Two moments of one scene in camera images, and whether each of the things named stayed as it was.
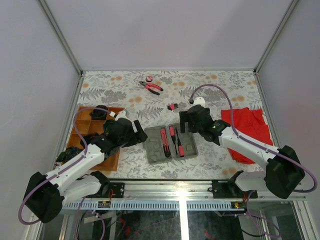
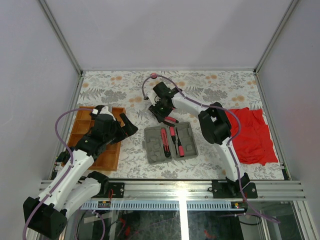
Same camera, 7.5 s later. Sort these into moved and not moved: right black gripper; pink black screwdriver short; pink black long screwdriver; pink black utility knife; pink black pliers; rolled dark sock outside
Moved: right black gripper; pink black pliers
Not moved: rolled dark sock outside; pink black long screwdriver; pink black screwdriver short; pink black utility knife
